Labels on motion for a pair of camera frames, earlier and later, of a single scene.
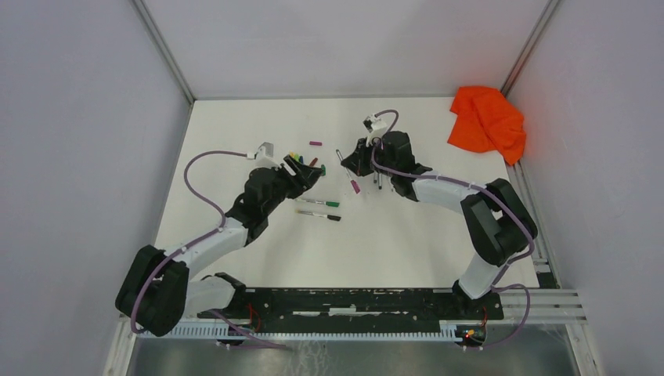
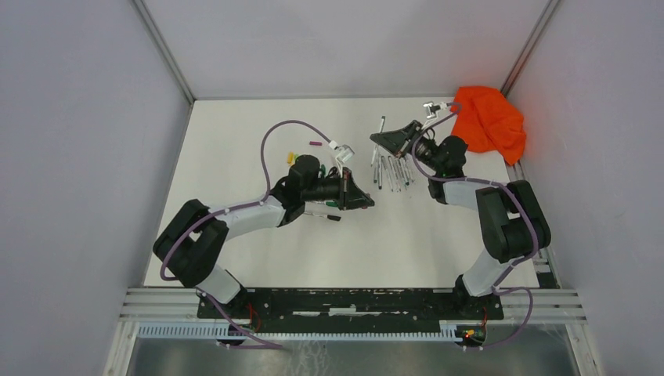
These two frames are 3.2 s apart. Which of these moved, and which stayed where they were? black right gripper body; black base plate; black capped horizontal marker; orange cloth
Moved: black right gripper body
Stayed: black capped horizontal marker; black base plate; orange cloth
